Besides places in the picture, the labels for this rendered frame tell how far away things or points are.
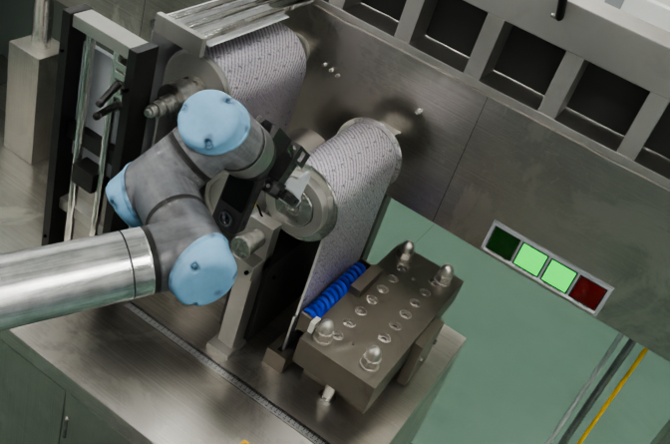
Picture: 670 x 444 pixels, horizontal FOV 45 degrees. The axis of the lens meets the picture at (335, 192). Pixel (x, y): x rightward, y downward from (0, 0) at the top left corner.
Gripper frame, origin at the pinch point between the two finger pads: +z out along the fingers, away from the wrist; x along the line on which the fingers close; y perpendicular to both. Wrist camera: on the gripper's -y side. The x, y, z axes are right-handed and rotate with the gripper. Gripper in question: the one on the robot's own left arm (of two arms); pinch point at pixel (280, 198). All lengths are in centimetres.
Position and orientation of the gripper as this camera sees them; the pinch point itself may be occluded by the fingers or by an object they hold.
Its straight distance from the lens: 125.2
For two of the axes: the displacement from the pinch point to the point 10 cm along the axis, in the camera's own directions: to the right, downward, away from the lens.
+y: 5.4, -8.4, 0.7
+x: -8.2, -4.9, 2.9
